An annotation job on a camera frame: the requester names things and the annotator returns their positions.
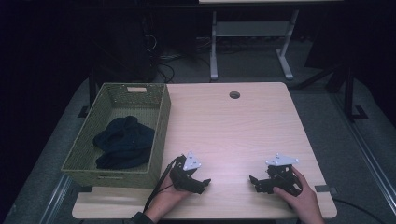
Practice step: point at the black metal stand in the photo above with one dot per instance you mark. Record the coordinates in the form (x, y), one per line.
(349, 93)
(91, 93)

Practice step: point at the metal floor rail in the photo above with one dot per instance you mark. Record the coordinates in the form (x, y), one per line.
(56, 199)
(367, 155)

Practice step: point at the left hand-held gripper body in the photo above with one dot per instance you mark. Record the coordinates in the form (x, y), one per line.
(182, 179)

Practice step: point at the person's right hand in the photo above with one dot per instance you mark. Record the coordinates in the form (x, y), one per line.
(306, 202)

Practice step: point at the person's left hand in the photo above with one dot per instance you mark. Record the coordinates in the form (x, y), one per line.
(165, 199)

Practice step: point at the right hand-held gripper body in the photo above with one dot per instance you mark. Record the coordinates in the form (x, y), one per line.
(283, 177)

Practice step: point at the green woven basket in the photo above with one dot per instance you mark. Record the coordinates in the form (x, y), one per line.
(84, 146)

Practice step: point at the white metal table frame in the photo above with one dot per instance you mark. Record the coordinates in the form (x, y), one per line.
(249, 28)

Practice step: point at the dark blue cloth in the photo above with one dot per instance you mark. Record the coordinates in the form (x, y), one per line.
(127, 140)

